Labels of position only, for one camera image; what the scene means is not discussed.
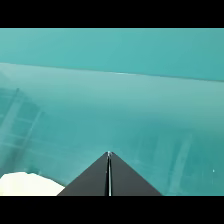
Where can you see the white garment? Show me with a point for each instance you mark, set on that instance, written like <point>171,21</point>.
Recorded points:
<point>26,185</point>

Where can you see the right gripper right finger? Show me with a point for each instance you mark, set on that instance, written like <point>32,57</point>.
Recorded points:
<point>128,182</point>

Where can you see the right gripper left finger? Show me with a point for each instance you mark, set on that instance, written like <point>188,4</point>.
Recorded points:
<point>92,181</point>

